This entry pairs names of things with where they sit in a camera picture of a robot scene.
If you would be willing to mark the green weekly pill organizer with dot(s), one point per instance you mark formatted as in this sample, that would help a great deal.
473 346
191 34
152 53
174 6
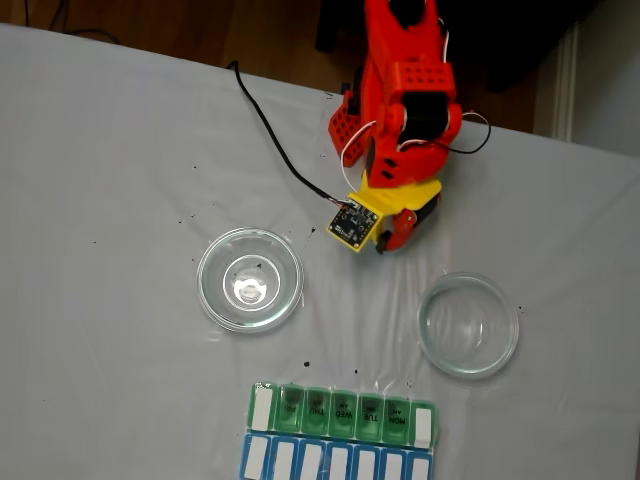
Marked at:
345 415

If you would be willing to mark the clear glass bowl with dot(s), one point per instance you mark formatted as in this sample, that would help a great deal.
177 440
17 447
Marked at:
285 260
470 325

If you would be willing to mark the blue weekly pill organizer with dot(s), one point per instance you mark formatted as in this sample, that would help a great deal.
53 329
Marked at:
287 460

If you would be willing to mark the white plastic table cover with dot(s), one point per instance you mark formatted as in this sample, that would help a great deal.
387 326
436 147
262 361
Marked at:
100 150

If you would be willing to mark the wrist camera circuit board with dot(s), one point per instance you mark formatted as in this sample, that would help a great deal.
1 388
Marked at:
354 222

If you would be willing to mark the white wall trim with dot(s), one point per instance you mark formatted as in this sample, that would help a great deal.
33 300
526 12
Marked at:
567 75

